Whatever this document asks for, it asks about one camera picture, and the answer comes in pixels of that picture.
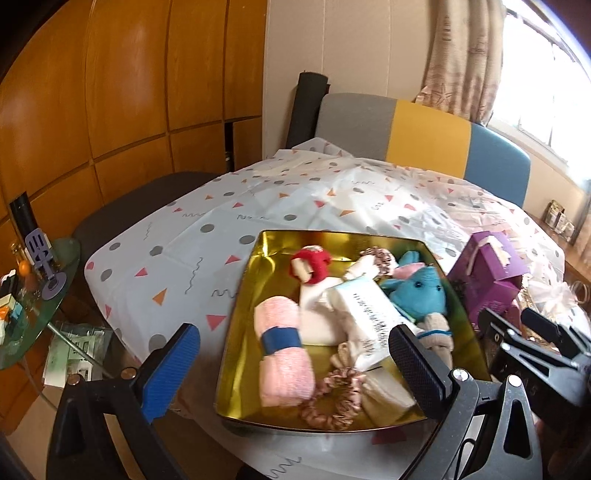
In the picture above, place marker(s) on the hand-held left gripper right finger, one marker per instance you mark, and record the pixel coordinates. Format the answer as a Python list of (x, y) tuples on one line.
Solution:
[(415, 369)]

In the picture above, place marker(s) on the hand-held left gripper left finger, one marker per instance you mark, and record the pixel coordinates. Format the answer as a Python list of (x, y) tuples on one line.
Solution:
[(171, 369)]

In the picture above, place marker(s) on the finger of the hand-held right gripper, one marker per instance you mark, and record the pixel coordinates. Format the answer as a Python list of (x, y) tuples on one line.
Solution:
[(496, 321), (540, 323)]

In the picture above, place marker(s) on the beige cloth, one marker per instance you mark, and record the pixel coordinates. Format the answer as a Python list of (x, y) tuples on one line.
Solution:
[(388, 397)]

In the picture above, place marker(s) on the white plastic tissue pack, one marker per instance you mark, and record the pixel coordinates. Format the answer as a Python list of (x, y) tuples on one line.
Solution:
[(369, 314)]

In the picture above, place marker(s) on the blue elephant plush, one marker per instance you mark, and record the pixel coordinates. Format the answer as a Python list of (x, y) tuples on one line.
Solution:
[(418, 290)]

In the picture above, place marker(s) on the pink satin scrunchie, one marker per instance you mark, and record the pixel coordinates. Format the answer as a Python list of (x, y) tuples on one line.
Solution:
[(339, 402)]

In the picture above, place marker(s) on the pink towel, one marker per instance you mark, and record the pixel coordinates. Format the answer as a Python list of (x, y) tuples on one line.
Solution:
[(281, 369)]

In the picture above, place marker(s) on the white sponge block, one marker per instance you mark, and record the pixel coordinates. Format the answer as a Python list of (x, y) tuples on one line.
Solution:
[(316, 318)]

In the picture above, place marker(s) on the white knit cloth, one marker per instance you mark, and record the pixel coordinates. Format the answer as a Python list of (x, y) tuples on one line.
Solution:
[(360, 270)]

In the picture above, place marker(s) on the brown striped scrunchie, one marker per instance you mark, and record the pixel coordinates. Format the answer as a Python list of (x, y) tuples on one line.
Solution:
[(382, 257)]

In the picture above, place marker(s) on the red strawberry plush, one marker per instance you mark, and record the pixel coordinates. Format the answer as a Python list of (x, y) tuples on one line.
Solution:
[(316, 267)]

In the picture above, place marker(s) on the gold metal tray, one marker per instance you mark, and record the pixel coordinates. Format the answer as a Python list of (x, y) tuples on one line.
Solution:
[(277, 258)]

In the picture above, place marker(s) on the purple tissue box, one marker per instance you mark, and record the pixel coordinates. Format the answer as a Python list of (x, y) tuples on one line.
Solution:
[(485, 277)]

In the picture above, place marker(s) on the wooden desk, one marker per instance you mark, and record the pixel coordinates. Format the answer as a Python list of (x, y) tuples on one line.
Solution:
[(579, 263)]

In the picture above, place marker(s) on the green white packets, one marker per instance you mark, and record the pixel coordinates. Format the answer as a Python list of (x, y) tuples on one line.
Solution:
[(74, 355)]

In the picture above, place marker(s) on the small white box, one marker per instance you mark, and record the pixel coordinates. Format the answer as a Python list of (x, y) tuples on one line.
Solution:
[(569, 228)]

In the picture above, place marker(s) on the round glass side table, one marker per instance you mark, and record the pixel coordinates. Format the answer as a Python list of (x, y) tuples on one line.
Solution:
[(41, 314)]

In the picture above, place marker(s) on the purple plastic stand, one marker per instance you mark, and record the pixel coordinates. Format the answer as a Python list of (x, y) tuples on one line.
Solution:
[(41, 263)]

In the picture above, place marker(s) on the small colourful box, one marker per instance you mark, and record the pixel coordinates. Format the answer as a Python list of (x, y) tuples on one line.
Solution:
[(9, 314)]

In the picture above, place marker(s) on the glass bottle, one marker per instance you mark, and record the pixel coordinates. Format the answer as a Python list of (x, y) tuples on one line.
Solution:
[(21, 265)]

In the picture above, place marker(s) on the grey yellow blue headboard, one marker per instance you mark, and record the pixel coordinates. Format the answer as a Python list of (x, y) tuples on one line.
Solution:
[(415, 134)]

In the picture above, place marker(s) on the black cylinder bottle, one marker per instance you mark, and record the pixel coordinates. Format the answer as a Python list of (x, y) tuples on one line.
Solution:
[(23, 217)]

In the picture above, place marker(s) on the window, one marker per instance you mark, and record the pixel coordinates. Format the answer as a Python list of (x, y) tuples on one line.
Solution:
[(549, 83)]

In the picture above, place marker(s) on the beige patterned curtain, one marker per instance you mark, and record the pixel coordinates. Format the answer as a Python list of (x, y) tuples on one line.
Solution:
[(461, 55)]

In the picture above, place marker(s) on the wooden wardrobe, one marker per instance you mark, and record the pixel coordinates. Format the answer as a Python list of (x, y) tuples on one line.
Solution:
[(115, 92)]

